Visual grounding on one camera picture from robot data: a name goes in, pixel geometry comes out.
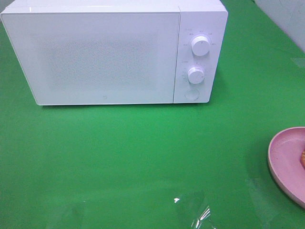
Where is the white lower microwave knob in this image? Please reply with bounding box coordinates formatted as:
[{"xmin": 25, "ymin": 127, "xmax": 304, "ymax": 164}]
[{"xmin": 187, "ymin": 67, "xmax": 205, "ymax": 84}]

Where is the white microwave door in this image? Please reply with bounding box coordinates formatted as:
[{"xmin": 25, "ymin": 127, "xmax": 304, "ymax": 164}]
[{"xmin": 2, "ymin": 12, "xmax": 180, "ymax": 105}]

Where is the pink round plate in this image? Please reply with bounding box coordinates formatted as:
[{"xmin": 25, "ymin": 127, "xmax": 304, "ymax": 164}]
[{"xmin": 267, "ymin": 126, "xmax": 305, "ymax": 208}]

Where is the white upper microwave knob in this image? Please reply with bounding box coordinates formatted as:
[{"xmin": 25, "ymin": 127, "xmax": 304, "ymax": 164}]
[{"xmin": 191, "ymin": 35, "xmax": 210, "ymax": 56}]

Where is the burger with sesame-free bun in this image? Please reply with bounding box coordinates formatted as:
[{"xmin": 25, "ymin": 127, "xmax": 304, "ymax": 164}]
[{"xmin": 300, "ymin": 150, "xmax": 305, "ymax": 168}]

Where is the white microwave oven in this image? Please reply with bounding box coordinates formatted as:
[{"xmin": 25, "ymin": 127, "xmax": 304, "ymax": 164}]
[{"xmin": 0, "ymin": 0, "xmax": 228, "ymax": 104}]

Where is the white microwave knob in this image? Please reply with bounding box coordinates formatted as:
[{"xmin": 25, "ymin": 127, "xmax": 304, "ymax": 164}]
[
  {"xmin": 187, "ymin": 67, "xmax": 205, "ymax": 84},
  {"xmin": 191, "ymin": 35, "xmax": 210, "ymax": 56}
]

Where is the round white door button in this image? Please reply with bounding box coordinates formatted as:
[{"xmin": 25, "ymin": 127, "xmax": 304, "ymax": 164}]
[{"xmin": 185, "ymin": 89, "xmax": 200, "ymax": 101}]

